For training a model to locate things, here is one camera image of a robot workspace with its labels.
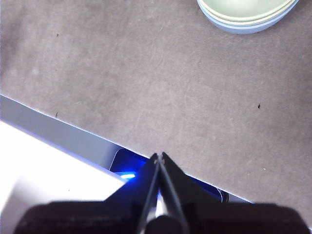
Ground green ribbed bowl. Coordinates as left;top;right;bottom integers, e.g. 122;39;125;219
199;0;299;27
197;0;297;22

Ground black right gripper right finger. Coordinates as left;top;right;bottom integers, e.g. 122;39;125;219
158;152;312;234

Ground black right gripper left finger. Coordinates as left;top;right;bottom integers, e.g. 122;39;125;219
14;153;160;234

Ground blue ribbed bowl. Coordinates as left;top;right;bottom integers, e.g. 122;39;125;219
196;0;300;35

